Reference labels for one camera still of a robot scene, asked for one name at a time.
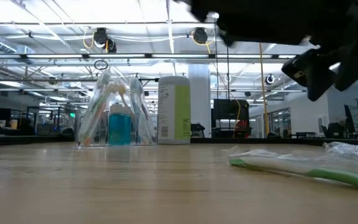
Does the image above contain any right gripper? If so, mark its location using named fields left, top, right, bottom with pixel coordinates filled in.
left=190, top=0, right=358, bottom=103

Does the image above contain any green white toothbrush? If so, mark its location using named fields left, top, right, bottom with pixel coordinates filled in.
left=227, top=156, right=358, bottom=193

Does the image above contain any grey purple toothbrush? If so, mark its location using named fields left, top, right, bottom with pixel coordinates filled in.
left=141, top=102, right=157, bottom=146

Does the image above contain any purple blue toothbrush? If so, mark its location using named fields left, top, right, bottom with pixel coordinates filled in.
left=129, top=77, right=150, bottom=146

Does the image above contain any yellow headed toothbrush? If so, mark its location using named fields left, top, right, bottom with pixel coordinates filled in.
left=112, top=81, right=129, bottom=108

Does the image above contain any blue mouthwash bottle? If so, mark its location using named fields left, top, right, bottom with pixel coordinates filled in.
left=108, top=103, right=132, bottom=146

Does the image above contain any clear plastic bag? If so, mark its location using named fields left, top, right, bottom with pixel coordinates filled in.
left=75, top=107, right=158, bottom=147

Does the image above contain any orange white toothbrush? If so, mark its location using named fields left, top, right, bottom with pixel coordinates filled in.
left=78, top=70, right=112, bottom=146

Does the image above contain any black office chair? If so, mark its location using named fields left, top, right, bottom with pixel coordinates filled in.
left=191, top=123, right=206, bottom=138
left=320, top=121, right=348, bottom=139

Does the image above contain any black equipment cabinet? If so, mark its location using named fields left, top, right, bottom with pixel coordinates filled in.
left=212, top=98, right=250, bottom=139

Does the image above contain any white building pillar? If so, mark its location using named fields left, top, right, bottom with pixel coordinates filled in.
left=187, top=63, right=213, bottom=138

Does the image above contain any white green wipes canister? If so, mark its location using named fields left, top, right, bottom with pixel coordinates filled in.
left=157, top=75, right=192, bottom=146

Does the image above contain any long ceiling light strip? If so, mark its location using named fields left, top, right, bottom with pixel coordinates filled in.
left=0, top=53, right=298, bottom=60

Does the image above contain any black ceiling cable reel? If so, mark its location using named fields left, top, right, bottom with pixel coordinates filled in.
left=192, top=27, right=209, bottom=45
left=264, top=73, right=277, bottom=86
left=92, top=27, right=117, bottom=54

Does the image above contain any yellow hanging cable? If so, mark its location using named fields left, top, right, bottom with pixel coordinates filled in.
left=258, top=42, right=270, bottom=138

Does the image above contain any black aluminium table frame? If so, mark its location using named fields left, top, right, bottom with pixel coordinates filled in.
left=0, top=134, right=358, bottom=149

